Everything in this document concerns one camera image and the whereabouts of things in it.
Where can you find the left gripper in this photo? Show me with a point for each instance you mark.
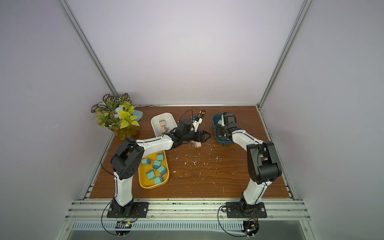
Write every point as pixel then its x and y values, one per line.
pixel 202 140

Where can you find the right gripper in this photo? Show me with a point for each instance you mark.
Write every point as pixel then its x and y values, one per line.
pixel 222 132

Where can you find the teal plug bottom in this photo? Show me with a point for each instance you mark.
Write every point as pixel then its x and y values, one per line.
pixel 162 170

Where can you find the light teal plug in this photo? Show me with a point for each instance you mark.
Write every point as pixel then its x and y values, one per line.
pixel 146 162

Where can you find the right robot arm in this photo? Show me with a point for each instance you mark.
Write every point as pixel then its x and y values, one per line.
pixel 263 163

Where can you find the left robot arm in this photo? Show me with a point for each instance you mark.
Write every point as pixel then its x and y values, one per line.
pixel 127 158

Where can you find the teal storage box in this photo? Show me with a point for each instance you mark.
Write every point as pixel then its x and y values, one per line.
pixel 220 138

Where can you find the white storage box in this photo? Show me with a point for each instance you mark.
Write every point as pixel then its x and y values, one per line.
pixel 170 121

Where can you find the yellow storage box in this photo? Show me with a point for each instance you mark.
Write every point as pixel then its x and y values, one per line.
pixel 154 171

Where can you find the yellow black utility knife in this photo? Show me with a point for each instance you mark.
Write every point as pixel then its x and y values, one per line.
pixel 201 113

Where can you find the potted green plant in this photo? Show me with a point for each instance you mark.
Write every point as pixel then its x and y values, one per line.
pixel 117 114

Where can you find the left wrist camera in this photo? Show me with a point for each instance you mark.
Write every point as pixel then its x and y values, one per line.
pixel 196 122

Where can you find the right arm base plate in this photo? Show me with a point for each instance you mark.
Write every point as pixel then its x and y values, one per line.
pixel 240 210

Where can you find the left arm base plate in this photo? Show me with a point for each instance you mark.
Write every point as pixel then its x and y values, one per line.
pixel 130 210

